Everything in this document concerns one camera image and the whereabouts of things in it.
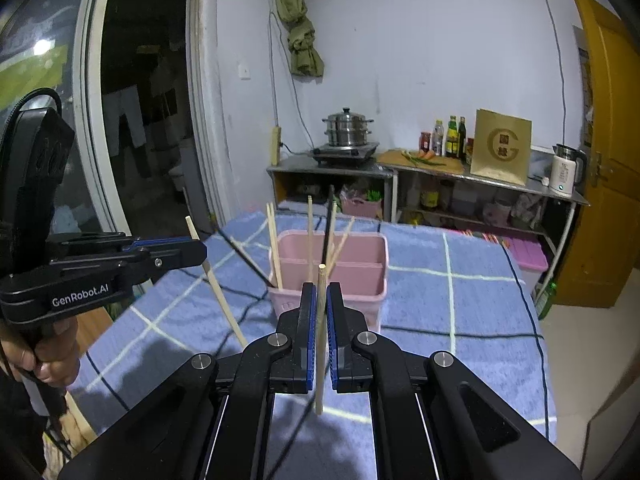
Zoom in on long steel shelf table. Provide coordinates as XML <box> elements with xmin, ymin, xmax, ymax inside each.
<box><xmin>377</xmin><ymin>147</ymin><xmax>591</xmax><ymax>261</ymax></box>

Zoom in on yellow wooden door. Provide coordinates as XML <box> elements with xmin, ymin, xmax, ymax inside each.
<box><xmin>552</xmin><ymin>0</ymin><xmax>640</xmax><ymax>308</ymax></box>

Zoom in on hanging green cloth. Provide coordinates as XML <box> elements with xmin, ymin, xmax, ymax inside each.
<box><xmin>274</xmin><ymin>0</ymin><xmax>325</xmax><ymax>78</ymax></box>

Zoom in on gold cardboard box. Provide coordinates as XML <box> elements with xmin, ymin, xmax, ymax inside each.
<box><xmin>470</xmin><ymin>108</ymin><xmax>532</xmax><ymax>184</ymax></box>

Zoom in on steel steamer pot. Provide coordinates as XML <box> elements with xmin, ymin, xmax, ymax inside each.
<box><xmin>321</xmin><ymin>107</ymin><xmax>375</xmax><ymax>150</ymax></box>

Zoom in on white electric kettle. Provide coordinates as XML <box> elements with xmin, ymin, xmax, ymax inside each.
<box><xmin>550</xmin><ymin>143</ymin><xmax>588</xmax><ymax>197</ymax></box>

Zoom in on white wall cable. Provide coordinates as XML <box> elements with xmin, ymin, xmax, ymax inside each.
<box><xmin>537</xmin><ymin>0</ymin><xmax>567</xmax><ymax>147</ymax></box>

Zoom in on crumpled plastic bag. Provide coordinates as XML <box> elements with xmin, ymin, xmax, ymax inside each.
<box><xmin>512</xmin><ymin>192</ymin><xmax>543</xmax><ymax>231</ymax></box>

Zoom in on wooden chopstick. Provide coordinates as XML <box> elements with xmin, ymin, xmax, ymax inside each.
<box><xmin>266</xmin><ymin>203</ymin><xmax>281</xmax><ymax>291</ymax></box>
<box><xmin>270</xmin><ymin>204</ymin><xmax>284</xmax><ymax>291</ymax></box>
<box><xmin>315</xmin><ymin>262</ymin><xmax>328</xmax><ymax>416</ymax></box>
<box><xmin>185</xmin><ymin>216</ymin><xmax>248</xmax><ymax>348</ymax></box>
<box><xmin>327</xmin><ymin>216</ymin><xmax>357</xmax><ymax>273</ymax></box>
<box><xmin>327</xmin><ymin>230</ymin><xmax>346</xmax><ymax>267</ymax></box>

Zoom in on blue checked tablecloth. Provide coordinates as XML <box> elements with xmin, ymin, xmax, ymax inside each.
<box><xmin>67</xmin><ymin>210</ymin><xmax>558</xmax><ymax>480</ymax></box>

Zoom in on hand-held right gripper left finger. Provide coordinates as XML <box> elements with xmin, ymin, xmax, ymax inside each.
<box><xmin>57</xmin><ymin>283</ymin><xmax>318</xmax><ymax>480</ymax></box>

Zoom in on wooden cutting board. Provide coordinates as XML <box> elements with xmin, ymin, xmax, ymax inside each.
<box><xmin>376</xmin><ymin>149</ymin><xmax>468</xmax><ymax>172</ymax></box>

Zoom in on hanging white pants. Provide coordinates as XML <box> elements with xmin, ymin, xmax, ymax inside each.
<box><xmin>102</xmin><ymin>85</ymin><xmax>153</xmax><ymax>178</ymax></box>

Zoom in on grey storage box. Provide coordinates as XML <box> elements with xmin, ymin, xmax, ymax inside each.
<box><xmin>452</xmin><ymin>182</ymin><xmax>483</xmax><ymax>213</ymax></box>

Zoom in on green plastic bottle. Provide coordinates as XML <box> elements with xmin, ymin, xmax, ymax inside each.
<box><xmin>537</xmin><ymin>280</ymin><xmax>558</xmax><ymax>321</ymax></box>

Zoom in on person's left hand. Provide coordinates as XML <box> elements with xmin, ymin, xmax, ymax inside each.
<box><xmin>0</xmin><ymin>316</ymin><xmax>82</xmax><ymax>389</ymax></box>

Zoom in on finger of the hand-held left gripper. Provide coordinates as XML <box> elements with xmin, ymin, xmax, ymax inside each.
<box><xmin>47</xmin><ymin>232</ymin><xmax>199</xmax><ymax>264</ymax></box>
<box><xmin>120</xmin><ymin>241</ymin><xmax>208</xmax><ymax>286</ymax></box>

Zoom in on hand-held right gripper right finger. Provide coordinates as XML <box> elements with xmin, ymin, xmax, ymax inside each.
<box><xmin>326</xmin><ymin>283</ymin><xmax>583</xmax><ymax>480</ymax></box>

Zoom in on pink plastic storage bin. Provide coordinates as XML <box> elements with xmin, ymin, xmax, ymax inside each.
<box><xmin>500</xmin><ymin>237</ymin><xmax>549</xmax><ymax>273</ymax></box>

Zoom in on hanging dark clothes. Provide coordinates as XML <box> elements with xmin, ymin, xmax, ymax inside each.
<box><xmin>147</xmin><ymin>50</ymin><xmax>193</xmax><ymax>153</ymax></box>

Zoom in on small pink storage basket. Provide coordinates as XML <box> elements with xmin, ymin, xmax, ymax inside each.
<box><xmin>342</xmin><ymin>195</ymin><xmax>383</xmax><ymax>218</ymax></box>

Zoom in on pink plastic utensil basket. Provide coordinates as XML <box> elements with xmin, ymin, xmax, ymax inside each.
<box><xmin>267</xmin><ymin>230</ymin><xmax>390</xmax><ymax>336</ymax></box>

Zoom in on gas stove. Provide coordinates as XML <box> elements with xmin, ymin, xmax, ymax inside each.
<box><xmin>311</xmin><ymin>142</ymin><xmax>380</xmax><ymax>166</ymax></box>

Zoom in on white sliding door frame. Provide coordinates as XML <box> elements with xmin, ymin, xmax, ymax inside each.
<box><xmin>75</xmin><ymin>0</ymin><xmax>221</xmax><ymax>241</ymax></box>

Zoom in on green onion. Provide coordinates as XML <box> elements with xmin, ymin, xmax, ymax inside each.
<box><xmin>404</xmin><ymin>152</ymin><xmax>446</xmax><ymax>167</ymax></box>

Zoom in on black chopstick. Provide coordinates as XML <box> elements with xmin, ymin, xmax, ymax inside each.
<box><xmin>230</xmin><ymin>237</ymin><xmax>273</xmax><ymax>288</ymax></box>
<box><xmin>322</xmin><ymin>185</ymin><xmax>336</xmax><ymax>267</ymax></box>

